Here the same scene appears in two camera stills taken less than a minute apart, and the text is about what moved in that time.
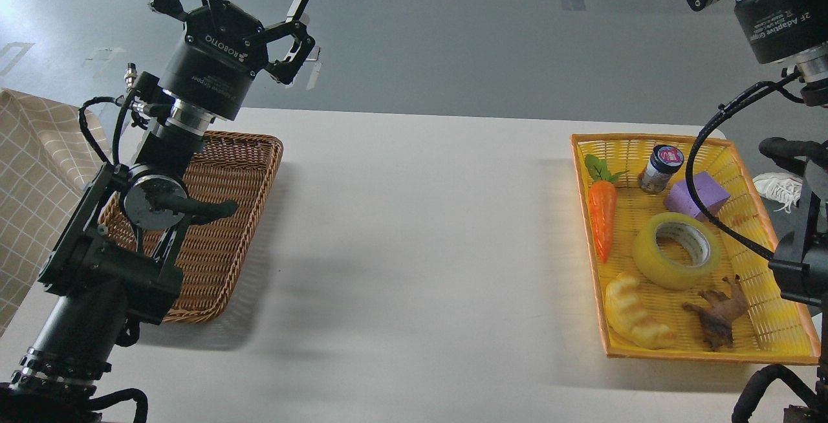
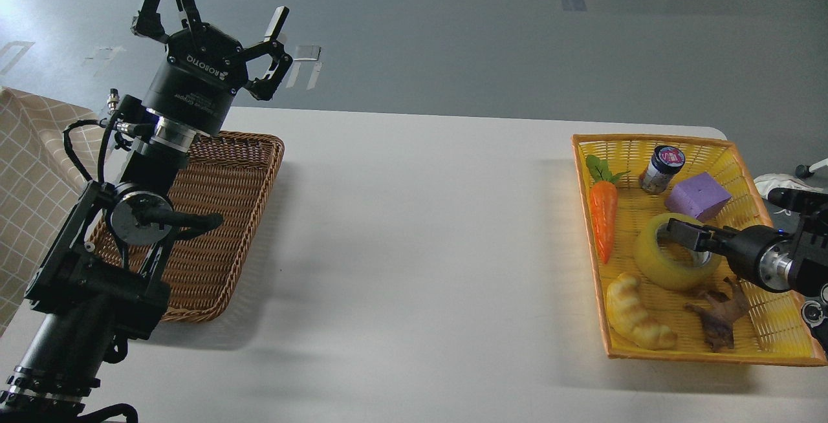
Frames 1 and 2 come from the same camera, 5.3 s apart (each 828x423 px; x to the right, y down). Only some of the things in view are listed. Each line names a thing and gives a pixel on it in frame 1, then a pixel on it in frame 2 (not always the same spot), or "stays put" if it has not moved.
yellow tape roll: (695, 233) stays put
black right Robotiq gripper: (782, 2) → (759, 254)
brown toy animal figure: (718, 312) stays put
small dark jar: (664, 163) stays put
